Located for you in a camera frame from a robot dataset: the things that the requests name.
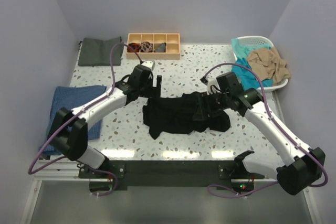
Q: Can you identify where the black t-shirt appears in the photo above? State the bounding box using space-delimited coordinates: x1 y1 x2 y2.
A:
142 92 231 140

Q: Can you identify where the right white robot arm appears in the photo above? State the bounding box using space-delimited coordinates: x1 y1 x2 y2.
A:
193 72 326 195

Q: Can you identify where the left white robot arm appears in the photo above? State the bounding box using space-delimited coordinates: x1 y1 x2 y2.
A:
48 60 162 178

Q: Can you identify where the dark grey small item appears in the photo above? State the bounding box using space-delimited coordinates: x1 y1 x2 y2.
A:
153 42 166 53

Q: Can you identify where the wooden compartment tray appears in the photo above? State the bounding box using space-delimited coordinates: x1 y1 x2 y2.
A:
127 33 181 60

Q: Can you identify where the brown patterned small item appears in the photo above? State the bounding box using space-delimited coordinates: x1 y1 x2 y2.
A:
140 41 153 53

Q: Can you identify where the red black small item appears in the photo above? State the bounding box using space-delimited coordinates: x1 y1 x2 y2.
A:
128 43 140 52

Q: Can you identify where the tan t-shirt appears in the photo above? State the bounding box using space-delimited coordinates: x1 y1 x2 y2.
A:
247 47 291 84

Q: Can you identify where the white laundry basket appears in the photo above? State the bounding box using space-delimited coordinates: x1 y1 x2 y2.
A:
231 36 291 92

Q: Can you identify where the folded grey-green t-shirt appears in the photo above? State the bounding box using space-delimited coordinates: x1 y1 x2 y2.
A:
78 36 122 67

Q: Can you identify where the folded blue t-shirt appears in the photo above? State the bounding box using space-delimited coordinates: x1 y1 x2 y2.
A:
39 85 108 156

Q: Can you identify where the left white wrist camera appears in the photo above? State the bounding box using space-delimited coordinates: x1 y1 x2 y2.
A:
141 60 155 71

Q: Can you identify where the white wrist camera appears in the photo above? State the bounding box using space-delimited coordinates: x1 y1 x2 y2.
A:
207 79 220 94
141 60 155 71

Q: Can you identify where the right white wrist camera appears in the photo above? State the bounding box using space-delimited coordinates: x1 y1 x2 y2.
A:
207 79 220 94

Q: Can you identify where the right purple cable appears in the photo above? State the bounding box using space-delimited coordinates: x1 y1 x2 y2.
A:
201 62 329 198

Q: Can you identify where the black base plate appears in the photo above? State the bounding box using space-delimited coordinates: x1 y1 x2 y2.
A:
78 159 265 196

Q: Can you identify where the aluminium rail frame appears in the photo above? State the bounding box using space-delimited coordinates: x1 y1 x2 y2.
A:
20 98 322 224

